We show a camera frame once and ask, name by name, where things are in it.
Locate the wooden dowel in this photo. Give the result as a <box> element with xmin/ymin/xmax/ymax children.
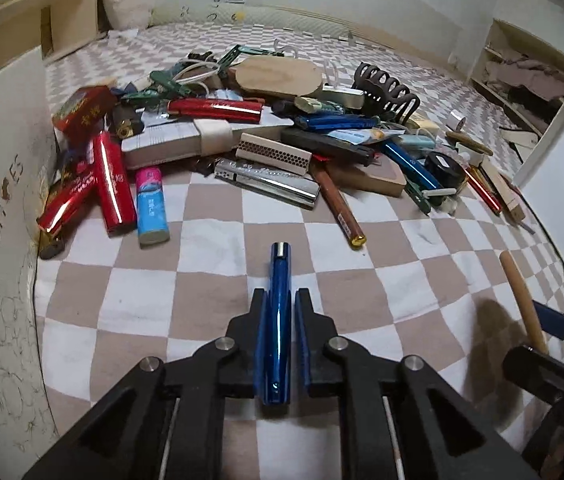
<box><xmin>498</xmin><ymin>250</ymin><xmax>548</xmax><ymax>354</ymax></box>

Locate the shiny blue pen tube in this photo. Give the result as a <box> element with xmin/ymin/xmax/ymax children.
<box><xmin>258</xmin><ymin>242</ymin><xmax>291</xmax><ymax>408</ymax></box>

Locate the pink blue lighter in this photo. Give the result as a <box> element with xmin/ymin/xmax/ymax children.
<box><xmin>136</xmin><ymin>167</ymin><xmax>170</xmax><ymax>247</ymax></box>

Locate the checkered bed sheet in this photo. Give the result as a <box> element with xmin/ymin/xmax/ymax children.
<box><xmin>35</xmin><ymin>23</ymin><xmax>564</xmax><ymax>479</ymax></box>

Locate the red foil tube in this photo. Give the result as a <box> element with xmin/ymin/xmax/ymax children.
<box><xmin>92</xmin><ymin>130</ymin><xmax>137</xmax><ymax>236</ymax></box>

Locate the wooden stick block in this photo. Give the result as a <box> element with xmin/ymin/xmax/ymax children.
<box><xmin>479</xmin><ymin>158</ymin><xmax>526</xmax><ymax>223</ymax></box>

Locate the silver harmonica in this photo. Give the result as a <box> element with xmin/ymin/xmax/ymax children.
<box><xmin>213</xmin><ymin>158</ymin><xmax>320</xmax><ymax>209</ymax></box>

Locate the brown pen gold tip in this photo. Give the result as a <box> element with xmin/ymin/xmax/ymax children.
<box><xmin>310</xmin><ymin>162</ymin><xmax>367</xmax><ymax>249</ymax></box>

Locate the white shoe box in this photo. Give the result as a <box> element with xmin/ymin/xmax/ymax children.
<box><xmin>0</xmin><ymin>49</ymin><xmax>56</xmax><ymax>479</ymax></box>

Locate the white tape roll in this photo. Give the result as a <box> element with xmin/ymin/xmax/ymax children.
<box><xmin>444</xmin><ymin>110</ymin><xmax>466</xmax><ymax>132</ymax></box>

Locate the red cigarette box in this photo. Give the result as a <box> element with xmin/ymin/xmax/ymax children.
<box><xmin>52</xmin><ymin>86</ymin><xmax>117</xmax><ymax>138</ymax></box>

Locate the red lighter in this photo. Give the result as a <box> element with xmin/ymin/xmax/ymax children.
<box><xmin>167</xmin><ymin>98</ymin><xmax>263</xmax><ymax>124</ymax></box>

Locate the brown hair claw clip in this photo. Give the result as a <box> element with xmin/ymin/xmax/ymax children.
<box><xmin>352</xmin><ymin>63</ymin><xmax>421</xmax><ymax>125</ymax></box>

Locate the oval wooden block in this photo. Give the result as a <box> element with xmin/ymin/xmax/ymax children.
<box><xmin>227</xmin><ymin>55</ymin><xmax>323</xmax><ymax>99</ymax></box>

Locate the pile of pink clothes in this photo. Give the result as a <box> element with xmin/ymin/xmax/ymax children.
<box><xmin>483</xmin><ymin>50</ymin><xmax>564</xmax><ymax>102</ymax></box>

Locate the green bolster pillow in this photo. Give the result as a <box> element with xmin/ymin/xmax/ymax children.
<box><xmin>149</xmin><ymin>0</ymin><xmax>355</xmax><ymax>40</ymax></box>

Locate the wooden bedside shelf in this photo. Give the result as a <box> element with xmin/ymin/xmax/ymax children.
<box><xmin>0</xmin><ymin>0</ymin><xmax>104</xmax><ymax>70</ymax></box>

